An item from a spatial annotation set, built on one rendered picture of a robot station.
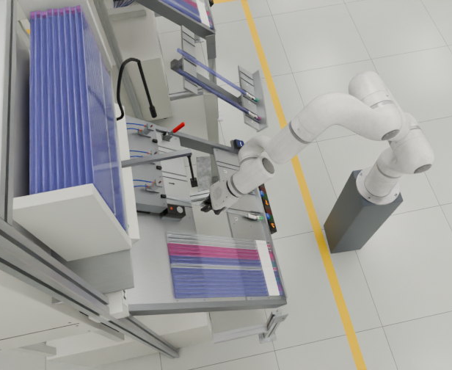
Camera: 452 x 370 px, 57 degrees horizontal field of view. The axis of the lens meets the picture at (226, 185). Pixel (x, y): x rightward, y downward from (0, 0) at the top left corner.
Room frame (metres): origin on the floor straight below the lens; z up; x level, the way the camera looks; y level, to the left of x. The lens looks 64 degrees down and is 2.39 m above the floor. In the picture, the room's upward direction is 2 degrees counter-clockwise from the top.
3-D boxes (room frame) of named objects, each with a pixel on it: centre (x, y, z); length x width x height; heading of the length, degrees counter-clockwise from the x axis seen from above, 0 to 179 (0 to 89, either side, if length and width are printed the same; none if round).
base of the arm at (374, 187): (0.80, -0.67, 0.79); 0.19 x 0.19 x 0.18
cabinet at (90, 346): (0.54, 0.47, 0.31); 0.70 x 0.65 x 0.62; 9
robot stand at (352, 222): (0.80, -0.67, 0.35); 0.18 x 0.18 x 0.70; 6
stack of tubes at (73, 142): (0.62, 0.36, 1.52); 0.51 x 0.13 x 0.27; 9
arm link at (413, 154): (0.77, -0.68, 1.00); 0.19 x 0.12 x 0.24; 13
